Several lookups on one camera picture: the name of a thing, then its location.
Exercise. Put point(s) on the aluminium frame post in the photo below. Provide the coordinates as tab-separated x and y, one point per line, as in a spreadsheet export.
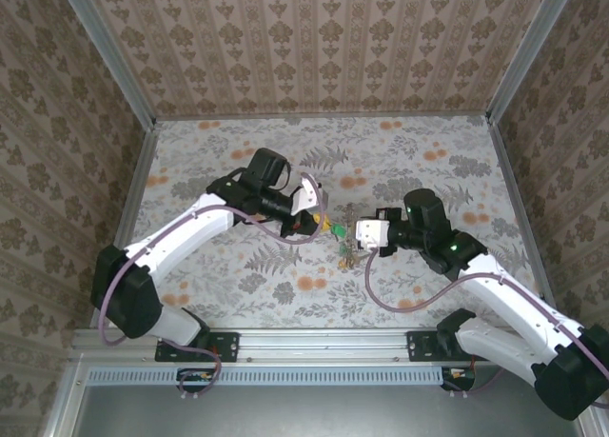
528	51
109	61

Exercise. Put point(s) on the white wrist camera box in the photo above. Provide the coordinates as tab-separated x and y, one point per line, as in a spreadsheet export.
373	234
307	196

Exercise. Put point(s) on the aluminium front mounting rail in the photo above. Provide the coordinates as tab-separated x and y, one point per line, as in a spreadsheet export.
323	344

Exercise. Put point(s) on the green key tag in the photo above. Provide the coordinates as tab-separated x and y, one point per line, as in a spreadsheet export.
339	230

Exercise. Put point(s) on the aluminium table edge rail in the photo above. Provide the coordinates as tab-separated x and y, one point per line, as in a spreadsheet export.
135	189
514	180
323	115

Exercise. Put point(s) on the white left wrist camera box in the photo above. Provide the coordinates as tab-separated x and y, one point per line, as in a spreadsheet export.
307	196

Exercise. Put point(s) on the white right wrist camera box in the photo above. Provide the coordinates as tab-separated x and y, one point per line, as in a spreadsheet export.
373	234

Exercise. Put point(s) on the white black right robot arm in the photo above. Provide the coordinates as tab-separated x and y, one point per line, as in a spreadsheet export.
499	289

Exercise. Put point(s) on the grey sheet metal tray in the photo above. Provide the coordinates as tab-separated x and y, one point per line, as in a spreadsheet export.
309	413

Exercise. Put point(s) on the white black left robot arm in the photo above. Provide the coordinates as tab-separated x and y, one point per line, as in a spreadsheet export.
190	227

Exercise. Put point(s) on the yellow key tag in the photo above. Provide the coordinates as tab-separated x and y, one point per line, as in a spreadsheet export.
343	263

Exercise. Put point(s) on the transparent plastic bag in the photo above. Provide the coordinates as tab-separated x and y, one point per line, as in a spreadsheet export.
350	244

